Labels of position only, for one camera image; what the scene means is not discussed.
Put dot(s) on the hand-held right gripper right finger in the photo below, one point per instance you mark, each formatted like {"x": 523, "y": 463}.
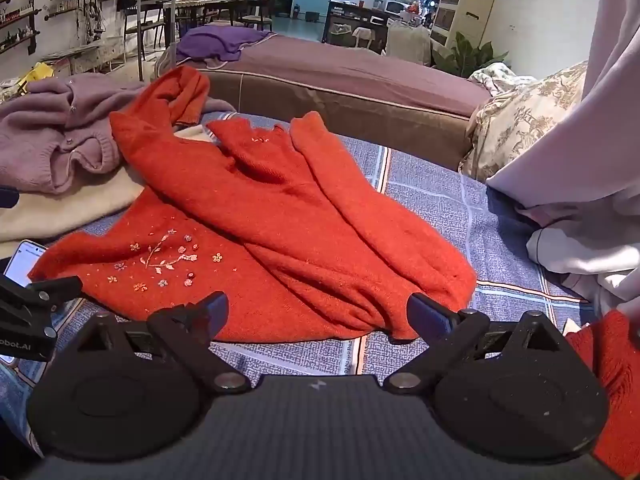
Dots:
{"x": 426, "y": 317}

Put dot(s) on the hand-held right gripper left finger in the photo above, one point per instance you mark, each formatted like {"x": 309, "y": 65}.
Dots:
{"x": 216, "y": 312}

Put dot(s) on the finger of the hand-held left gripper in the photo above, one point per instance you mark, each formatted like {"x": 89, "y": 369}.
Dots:
{"x": 55, "y": 290}

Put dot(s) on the red embroidered sweater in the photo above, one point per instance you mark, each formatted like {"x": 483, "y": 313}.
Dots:
{"x": 300, "y": 210}

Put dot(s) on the cream fleece cloth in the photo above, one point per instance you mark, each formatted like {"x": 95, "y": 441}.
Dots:
{"x": 60, "y": 210}

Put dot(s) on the purple knit cardigan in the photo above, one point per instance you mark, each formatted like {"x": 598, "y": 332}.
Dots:
{"x": 50, "y": 145}

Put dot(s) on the white cloth with dark piping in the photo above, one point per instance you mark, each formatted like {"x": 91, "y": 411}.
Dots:
{"x": 590, "y": 255}

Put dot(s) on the red knit garment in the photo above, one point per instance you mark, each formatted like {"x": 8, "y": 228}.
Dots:
{"x": 620, "y": 375}

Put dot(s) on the yellow packet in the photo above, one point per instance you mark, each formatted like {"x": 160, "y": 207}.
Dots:
{"x": 35, "y": 74}

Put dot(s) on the beige floral pillow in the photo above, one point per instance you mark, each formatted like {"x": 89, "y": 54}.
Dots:
{"x": 520, "y": 120}

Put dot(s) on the pale pink cloth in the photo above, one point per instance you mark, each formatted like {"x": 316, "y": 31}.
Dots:
{"x": 590, "y": 135}

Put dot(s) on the crumpled floral cloth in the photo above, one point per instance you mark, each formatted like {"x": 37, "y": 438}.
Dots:
{"x": 500, "y": 77}

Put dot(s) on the green potted plant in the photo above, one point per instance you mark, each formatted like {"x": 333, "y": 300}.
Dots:
{"x": 465, "y": 57}

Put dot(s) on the purple blanket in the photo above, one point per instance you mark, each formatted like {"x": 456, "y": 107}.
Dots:
{"x": 215, "y": 42}

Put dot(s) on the beige covered chair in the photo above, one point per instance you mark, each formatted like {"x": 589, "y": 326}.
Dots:
{"x": 407, "y": 42}

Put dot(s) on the dark wooden chair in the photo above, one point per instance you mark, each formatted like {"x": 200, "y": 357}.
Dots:
{"x": 257, "y": 12}

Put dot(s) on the metal stand pole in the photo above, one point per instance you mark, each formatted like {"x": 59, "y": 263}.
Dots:
{"x": 175, "y": 10}

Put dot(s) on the dark sideboard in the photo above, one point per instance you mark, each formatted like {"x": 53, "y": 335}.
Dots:
{"x": 350, "y": 20}

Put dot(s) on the table with lace cloth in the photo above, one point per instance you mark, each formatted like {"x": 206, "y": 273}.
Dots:
{"x": 200, "y": 2}

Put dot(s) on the cream cabinet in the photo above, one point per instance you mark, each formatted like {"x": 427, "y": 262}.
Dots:
{"x": 475, "y": 10}

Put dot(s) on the white microwave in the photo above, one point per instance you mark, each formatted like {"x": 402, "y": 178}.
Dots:
{"x": 395, "y": 7}

